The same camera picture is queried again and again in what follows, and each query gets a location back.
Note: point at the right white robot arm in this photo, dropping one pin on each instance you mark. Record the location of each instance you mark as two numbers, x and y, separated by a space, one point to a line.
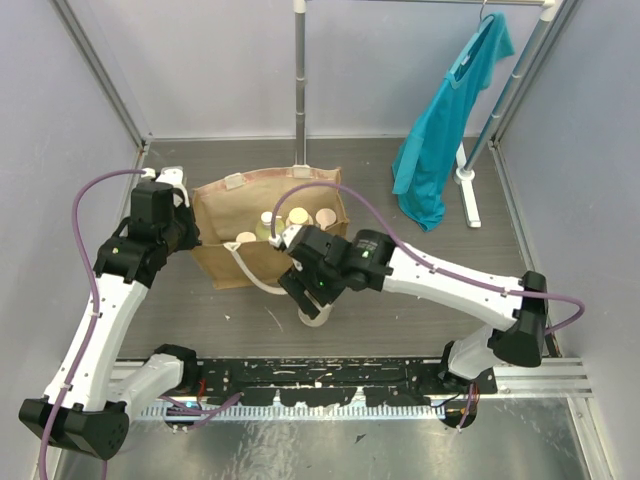
512 309

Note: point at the green pump dispenser bottle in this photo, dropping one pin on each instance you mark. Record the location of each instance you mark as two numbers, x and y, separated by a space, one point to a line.
325 218

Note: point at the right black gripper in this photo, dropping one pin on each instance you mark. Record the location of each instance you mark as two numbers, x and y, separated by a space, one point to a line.
290 281

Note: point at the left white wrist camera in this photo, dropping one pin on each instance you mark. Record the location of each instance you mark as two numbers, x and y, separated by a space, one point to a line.
173 176

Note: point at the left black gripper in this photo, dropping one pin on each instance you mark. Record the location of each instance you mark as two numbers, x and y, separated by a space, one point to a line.
185 230

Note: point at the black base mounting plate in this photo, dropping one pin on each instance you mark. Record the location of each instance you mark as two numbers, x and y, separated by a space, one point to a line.
354 387

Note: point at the cream short bottle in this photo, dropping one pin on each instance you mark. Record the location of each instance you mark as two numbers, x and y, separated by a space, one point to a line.
320 319

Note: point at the green bottle white cap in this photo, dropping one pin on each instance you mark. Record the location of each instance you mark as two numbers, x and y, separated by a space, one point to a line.
266 222

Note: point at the metal clothes rack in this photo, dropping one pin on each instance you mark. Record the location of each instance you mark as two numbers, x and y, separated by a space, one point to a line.
464 174

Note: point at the teal t-shirt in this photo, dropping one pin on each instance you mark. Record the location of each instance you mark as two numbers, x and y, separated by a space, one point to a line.
427 155

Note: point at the tan canvas tote bag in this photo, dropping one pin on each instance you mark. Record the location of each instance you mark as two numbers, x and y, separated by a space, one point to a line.
233 205

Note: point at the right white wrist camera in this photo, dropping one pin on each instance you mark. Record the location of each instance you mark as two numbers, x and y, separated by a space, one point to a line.
283 240

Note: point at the olive green bottle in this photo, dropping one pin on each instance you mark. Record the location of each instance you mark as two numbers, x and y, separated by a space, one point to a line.
246 237

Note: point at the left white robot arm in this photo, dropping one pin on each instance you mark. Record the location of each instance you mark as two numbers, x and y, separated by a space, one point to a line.
79 410

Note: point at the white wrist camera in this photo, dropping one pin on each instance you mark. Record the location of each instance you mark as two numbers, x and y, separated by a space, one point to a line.
173 176
283 240

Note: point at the cream labelled tall bottle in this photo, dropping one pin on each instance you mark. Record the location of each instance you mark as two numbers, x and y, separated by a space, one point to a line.
299 216

